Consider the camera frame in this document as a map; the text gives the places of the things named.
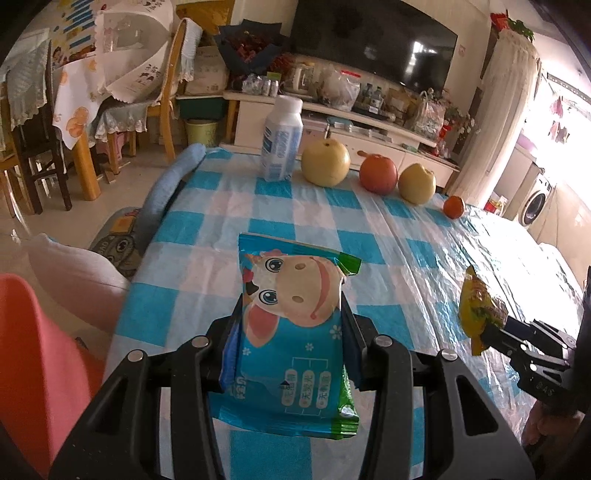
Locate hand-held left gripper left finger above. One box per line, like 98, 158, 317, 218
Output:
48, 295, 243, 480

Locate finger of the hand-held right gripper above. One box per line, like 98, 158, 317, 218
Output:
503, 318, 578, 352
480, 323, 570, 373

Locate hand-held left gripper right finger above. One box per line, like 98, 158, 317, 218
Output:
342, 300, 536, 480

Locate yellow snack packet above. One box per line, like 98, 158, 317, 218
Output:
458, 265, 509, 356

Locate blue cow print packet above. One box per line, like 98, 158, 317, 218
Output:
219, 232, 362, 438

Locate person's right hand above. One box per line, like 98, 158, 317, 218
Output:
522, 401, 561, 448

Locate white washing machine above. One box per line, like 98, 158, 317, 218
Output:
519, 173, 557, 227

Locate cartoon floor mat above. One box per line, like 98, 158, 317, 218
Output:
88, 208, 148, 278

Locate blue checkered tablecloth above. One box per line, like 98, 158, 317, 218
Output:
104, 148, 587, 480

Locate white cushion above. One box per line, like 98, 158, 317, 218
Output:
23, 233, 130, 333

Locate yellow pear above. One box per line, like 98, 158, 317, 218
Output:
301, 137, 352, 188
398, 163, 437, 206

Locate blue foam edge guard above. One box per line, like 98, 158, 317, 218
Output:
141, 143, 208, 241

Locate red apple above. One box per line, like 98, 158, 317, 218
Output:
359, 154, 399, 195

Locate red decoration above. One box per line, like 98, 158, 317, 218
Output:
438, 117, 458, 155

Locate covered standing air conditioner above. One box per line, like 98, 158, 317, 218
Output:
445, 32, 541, 208

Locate white TV cabinet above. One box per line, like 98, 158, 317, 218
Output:
224, 90, 460, 188

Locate patterned gift bag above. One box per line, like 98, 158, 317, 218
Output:
413, 90, 446, 139

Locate green bucket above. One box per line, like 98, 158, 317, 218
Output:
185, 119, 220, 148

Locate wooden dining table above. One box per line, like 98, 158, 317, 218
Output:
73, 134, 101, 202

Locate white plastic bottle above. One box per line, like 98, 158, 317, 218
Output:
261, 96, 303, 182

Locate green lace stool cover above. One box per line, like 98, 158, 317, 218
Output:
95, 102, 151, 144

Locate dark wooden chair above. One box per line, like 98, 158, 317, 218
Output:
0, 41, 75, 217

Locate clear plastic bag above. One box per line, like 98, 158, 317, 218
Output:
323, 69, 361, 112

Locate glass kettle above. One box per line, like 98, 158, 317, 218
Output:
288, 62, 319, 95

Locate orange print tablecloth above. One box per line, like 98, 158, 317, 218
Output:
53, 60, 109, 151

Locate light wooden chair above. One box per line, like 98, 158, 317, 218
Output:
148, 18, 204, 162

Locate artificial red flowers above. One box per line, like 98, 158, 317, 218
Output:
490, 11, 534, 42

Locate dark blue flower bouquet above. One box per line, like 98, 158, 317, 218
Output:
217, 18, 284, 79

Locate black television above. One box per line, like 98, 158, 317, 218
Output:
290, 0, 459, 93

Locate white mesh food cover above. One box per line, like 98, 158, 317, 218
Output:
95, 0, 175, 102

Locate grey lace chair cover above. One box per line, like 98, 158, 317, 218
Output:
0, 44, 51, 130

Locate blue striped wall poster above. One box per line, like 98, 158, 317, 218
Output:
51, 0, 98, 65

